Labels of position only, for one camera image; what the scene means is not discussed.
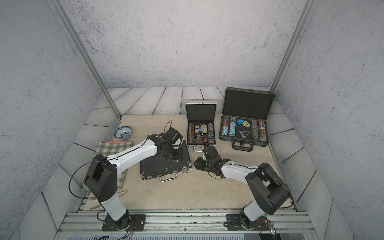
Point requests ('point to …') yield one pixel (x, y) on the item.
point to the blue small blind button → (240, 121)
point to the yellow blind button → (246, 123)
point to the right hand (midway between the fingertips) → (196, 164)
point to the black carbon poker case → (166, 169)
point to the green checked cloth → (107, 149)
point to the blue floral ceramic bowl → (123, 132)
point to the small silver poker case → (201, 123)
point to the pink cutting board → (118, 141)
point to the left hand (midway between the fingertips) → (184, 159)
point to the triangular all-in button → (244, 134)
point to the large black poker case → (251, 105)
